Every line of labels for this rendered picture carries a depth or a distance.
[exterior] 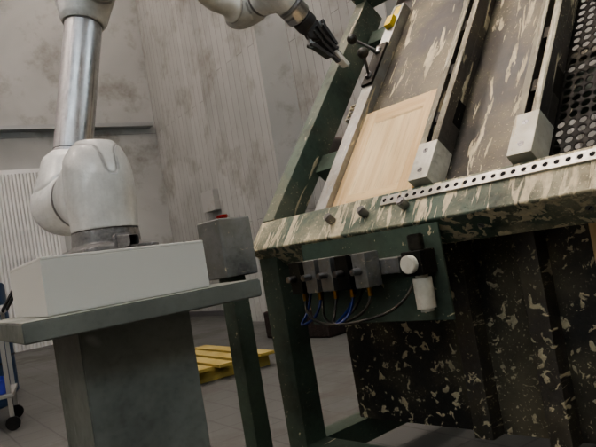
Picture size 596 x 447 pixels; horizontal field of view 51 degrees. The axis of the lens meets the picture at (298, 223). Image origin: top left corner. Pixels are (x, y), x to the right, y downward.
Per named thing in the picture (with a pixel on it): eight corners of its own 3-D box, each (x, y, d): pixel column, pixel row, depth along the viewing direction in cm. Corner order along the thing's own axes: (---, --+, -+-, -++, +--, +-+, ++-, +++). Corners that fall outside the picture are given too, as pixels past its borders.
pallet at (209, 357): (119, 380, 513) (117, 365, 514) (212, 356, 557) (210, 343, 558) (169, 396, 410) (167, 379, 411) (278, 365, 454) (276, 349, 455)
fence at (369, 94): (322, 219, 197) (313, 212, 195) (400, 14, 240) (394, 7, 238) (333, 216, 193) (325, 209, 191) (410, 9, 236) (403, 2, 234)
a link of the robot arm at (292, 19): (274, 19, 205) (287, 32, 208) (293, 9, 198) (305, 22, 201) (284, 1, 209) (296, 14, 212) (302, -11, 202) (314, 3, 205)
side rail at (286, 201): (284, 239, 218) (262, 222, 213) (372, 23, 268) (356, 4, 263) (295, 237, 214) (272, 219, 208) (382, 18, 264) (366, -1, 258)
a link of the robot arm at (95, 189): (85, 228, 136) (73, 129, 138) (55, 239, 150) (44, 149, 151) (152, 223, 147) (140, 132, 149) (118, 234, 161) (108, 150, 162)
